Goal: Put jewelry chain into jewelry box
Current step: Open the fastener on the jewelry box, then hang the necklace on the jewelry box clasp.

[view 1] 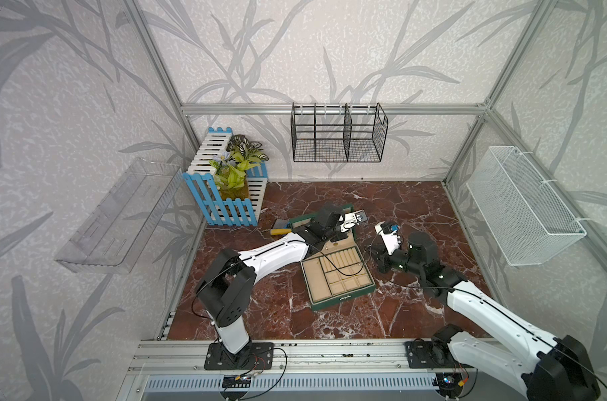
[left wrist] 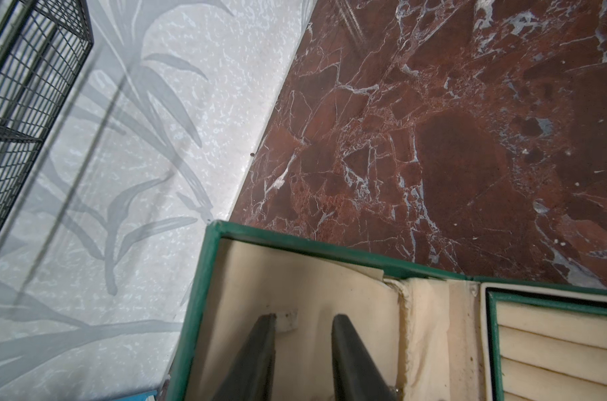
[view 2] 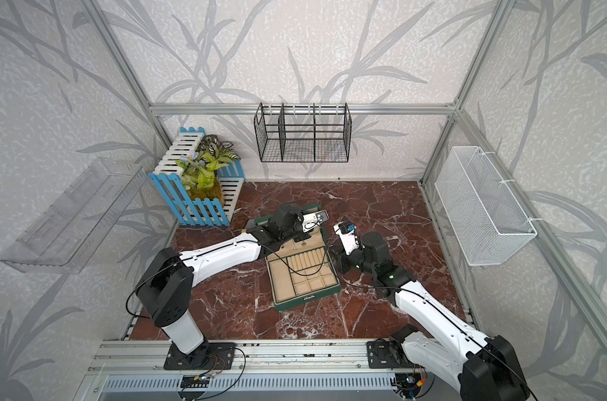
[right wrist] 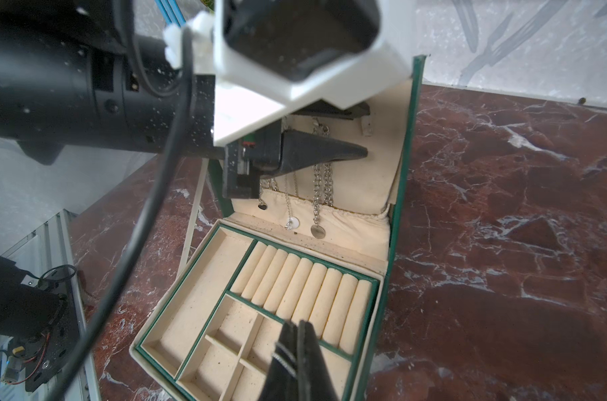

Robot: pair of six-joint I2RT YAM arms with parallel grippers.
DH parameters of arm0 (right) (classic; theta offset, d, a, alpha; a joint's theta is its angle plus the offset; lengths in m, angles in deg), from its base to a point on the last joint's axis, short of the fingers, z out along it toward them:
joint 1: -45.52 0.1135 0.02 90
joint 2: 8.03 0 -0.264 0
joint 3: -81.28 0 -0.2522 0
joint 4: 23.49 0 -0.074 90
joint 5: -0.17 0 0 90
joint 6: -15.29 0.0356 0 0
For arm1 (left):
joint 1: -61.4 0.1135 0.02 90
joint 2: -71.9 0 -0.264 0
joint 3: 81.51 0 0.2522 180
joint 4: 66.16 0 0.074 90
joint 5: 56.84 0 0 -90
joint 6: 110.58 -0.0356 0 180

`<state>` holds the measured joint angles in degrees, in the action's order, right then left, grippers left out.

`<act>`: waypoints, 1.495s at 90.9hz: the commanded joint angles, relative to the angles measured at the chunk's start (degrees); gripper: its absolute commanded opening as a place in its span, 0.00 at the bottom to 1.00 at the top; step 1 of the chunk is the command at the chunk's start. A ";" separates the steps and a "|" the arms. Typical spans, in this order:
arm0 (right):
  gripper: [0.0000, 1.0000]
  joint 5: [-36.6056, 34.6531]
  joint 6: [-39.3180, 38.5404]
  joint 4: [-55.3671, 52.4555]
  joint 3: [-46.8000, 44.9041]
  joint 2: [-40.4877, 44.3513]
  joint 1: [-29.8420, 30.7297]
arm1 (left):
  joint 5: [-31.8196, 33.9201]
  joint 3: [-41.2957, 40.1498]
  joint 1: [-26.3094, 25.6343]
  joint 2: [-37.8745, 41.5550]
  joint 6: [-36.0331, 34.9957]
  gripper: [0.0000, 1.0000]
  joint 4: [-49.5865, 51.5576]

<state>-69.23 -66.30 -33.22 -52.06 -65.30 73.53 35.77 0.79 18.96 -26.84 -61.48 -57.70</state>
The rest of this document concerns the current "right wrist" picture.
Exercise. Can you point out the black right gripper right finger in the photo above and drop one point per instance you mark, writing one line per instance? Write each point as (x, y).
(314, 382)

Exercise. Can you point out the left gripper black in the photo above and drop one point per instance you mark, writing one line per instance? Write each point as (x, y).
(268, 149)

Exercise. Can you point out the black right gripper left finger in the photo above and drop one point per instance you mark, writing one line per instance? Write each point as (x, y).
(282, 379)

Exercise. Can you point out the green jewelry box beige lining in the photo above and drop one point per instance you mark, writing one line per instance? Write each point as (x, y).
(318, 246)

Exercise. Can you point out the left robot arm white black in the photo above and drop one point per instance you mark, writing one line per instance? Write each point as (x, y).
(74, 73)

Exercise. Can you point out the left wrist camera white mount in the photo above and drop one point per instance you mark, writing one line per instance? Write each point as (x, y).
(272, 58)

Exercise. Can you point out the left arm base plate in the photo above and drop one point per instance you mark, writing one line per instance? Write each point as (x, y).
(35, 360)

